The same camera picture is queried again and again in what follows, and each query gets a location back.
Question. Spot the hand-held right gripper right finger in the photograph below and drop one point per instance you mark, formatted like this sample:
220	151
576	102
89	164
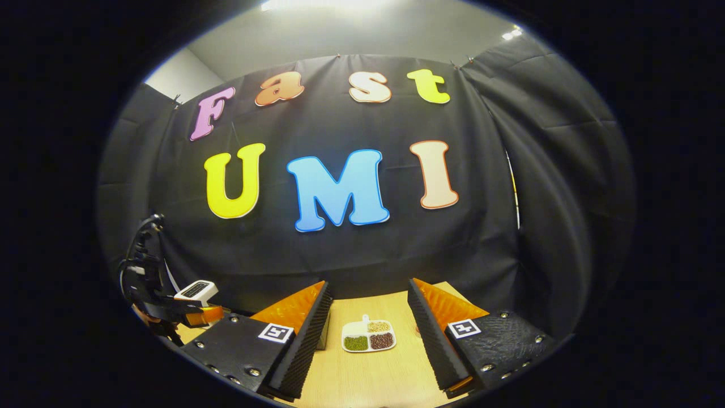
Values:
433	340

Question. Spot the black electric oven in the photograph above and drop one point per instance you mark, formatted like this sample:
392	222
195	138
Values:
323	340

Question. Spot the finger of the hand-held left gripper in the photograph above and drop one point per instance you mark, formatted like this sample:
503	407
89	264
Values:
170	310

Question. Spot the white toaster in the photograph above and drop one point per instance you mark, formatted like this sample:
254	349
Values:
198	292

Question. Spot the yellow bean pile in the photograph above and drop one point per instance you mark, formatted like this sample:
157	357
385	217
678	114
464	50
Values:
379	326

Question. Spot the small ceiling light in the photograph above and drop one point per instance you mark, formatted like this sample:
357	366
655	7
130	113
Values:
511	34

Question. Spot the dark red bean pile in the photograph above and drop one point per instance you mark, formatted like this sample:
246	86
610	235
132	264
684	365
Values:
382	340

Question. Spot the black backdrop cloth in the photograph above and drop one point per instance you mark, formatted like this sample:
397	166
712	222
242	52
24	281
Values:
317	124

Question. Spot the large ceiling light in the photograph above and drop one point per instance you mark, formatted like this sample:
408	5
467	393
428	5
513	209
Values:
323	4

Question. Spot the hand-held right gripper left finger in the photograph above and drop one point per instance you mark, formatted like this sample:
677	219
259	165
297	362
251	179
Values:
306	345

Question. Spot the green bean pile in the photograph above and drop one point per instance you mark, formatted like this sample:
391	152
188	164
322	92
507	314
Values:
355	343

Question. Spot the white divided plate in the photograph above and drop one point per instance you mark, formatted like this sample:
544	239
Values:
354	327

